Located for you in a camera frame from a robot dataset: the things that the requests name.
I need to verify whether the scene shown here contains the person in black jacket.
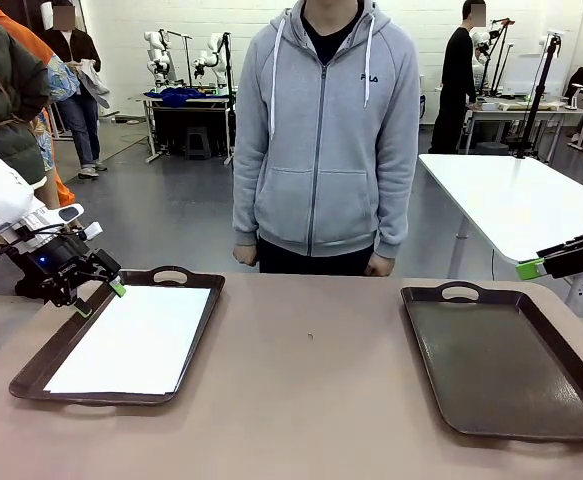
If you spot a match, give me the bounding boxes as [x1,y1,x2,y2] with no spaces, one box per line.
[40,0,111,180]

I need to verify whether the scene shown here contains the black mannequin stand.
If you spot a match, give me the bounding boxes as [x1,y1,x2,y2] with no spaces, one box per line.
[14,249,52,302]

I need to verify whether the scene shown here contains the white box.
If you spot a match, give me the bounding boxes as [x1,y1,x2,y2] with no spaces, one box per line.
[501,52,568,97]

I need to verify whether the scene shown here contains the person's right forearm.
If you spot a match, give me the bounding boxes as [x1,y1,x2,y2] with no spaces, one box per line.
[231,149,272,249]

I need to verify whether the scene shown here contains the man in black sweater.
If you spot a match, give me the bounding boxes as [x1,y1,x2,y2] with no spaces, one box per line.
[428,0,488,155]

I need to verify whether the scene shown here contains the person's left forearm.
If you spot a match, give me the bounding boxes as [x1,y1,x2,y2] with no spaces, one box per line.
[373,164,421,261]

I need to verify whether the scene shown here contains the dark green padded jacket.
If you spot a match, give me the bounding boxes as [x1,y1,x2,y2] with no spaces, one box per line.
[0,0,52,184]

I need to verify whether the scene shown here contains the person in grey hoodie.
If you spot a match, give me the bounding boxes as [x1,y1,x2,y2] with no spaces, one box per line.
[231,0,421,261]

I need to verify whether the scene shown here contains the white A4 paper stack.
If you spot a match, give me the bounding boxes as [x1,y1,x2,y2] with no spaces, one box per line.
[43,285,213,397]

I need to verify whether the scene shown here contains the grey cloth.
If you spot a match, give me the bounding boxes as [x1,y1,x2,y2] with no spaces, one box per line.
[73,58,111,109]

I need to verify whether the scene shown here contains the white robot with black arms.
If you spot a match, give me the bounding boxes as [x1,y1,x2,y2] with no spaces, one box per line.
[475,17,516,97]

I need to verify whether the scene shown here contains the long white desk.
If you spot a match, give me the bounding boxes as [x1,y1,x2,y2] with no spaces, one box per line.
[463,97,583,154]

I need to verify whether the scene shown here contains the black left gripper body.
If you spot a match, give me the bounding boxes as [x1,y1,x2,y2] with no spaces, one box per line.
[22,233,96,302]

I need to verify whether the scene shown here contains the person's left hand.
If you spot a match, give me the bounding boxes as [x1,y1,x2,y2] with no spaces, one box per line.
[365,254,395,278]

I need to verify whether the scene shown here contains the black-framed work table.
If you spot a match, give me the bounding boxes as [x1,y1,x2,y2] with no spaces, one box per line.
[143,92,237,165]

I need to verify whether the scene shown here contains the black step stool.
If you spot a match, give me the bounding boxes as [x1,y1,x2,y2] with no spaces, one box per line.
[184,125,213,161]

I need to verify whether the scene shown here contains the dark brown plastic tray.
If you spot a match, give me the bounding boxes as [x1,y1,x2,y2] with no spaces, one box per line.
[400,281,583,442]
[8,264,226,407]

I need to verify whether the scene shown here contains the person's right hand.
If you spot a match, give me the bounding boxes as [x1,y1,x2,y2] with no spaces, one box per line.
[232,243,260,267]

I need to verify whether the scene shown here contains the blue patterned cloth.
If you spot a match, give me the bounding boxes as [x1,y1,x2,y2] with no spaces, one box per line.
[33,53,81,174]

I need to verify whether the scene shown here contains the black tripod pole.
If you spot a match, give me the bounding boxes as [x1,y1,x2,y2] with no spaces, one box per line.
[514,32,563,160]

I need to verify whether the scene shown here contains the black trousers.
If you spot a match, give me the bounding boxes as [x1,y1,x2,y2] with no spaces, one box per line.
[258,235,378,277]

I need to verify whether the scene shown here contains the white table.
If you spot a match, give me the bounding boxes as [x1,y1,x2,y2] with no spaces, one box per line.
[418,152,583,281]

